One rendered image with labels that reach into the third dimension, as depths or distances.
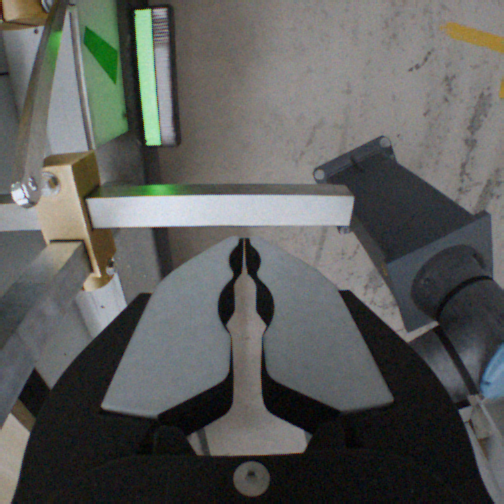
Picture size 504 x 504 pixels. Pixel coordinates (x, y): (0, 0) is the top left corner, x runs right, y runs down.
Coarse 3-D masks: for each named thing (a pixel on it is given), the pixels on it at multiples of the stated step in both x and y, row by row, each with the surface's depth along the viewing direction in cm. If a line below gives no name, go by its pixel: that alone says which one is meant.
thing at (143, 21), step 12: (144, 12) 28; (144, 24) 28; (144, 36) 29; (144, 48) 30; (144, 60) 31; (144, 72) 31; (144, 84) 32; (144, 96) 33; (144, 108) 34; (156, 108) 34; (144, 120) 34; (156, 120) 34; (156, 132) 35; (156, 144) 36
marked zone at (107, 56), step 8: (88, 32) 22; (88, 40) 23; (96, 40) 24; (104, 40) 26; (88, 48) 23; (96, 48) 24; (104, 48) 26; (112, 48) 28; (96, 56) 25; (104, 56) 26; (112, 56) 28; (104, 64) 26; (112, 64) 28; (112, 72) 29; (112, 80) 29
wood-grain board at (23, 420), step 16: (16, 400) 37; (16, 416) 37; (32, 416) 41; (0, 432) 40; (16, 432) 39; (0, 448) 45; (16, 448) 44; (0, 464) 51; (16, 464) 49; (0, 480) 60; (16, 480) 58; (0, 496) 75
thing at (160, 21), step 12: (156, 12) 28; (156, 24) 29; (168, 24) 29; (156, 36) 29; (168, 36) 29; (156, 48) 30; (168, 48) 30; (156, 60) 31; (168, 60) 31; (156, 72) 31; (168, 72) 32; (168, 84) 32; (168, 96) 33; (168, 108) 34; (168, 120) 35; (168, 132) 35
